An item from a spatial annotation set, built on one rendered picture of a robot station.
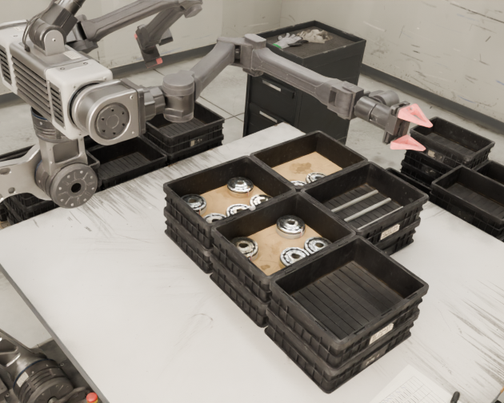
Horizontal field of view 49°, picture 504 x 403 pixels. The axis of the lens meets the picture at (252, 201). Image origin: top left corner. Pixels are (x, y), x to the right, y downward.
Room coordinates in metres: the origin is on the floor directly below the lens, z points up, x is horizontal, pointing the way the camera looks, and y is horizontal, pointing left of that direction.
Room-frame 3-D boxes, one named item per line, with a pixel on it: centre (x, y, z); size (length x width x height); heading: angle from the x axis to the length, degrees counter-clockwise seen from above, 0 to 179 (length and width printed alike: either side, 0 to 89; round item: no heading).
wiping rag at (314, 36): (3.58, -0.31, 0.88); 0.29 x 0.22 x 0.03; 136
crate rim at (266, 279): (1.45, -0.12, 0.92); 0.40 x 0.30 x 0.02; 132
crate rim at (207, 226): (1.67, 0.08, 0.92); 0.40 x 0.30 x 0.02; 132
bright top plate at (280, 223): (1.58, -0.15, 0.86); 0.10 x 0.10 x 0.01
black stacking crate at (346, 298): (1.23, -0.32, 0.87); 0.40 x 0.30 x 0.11; 132
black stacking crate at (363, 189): (1.72, -0.41, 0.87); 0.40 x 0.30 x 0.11; 132
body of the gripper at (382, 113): (1.28, -0.32, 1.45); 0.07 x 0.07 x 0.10; 45
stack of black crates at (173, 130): (2.81, 0.44, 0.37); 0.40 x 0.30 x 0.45; 136
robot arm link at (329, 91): (1.50, -0.09, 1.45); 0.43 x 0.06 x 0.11; 45
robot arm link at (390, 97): (1.37, -0.28, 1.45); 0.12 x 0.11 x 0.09; 45
